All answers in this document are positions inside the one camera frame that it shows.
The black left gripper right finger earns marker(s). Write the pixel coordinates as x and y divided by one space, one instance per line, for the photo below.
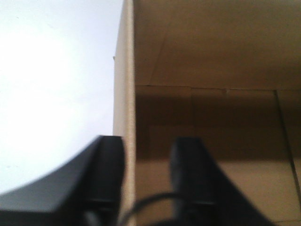
211 199

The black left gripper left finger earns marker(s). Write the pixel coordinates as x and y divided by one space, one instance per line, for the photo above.
86 191

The brown EcoFlow cardboard box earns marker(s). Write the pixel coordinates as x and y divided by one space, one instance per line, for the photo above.
227 71

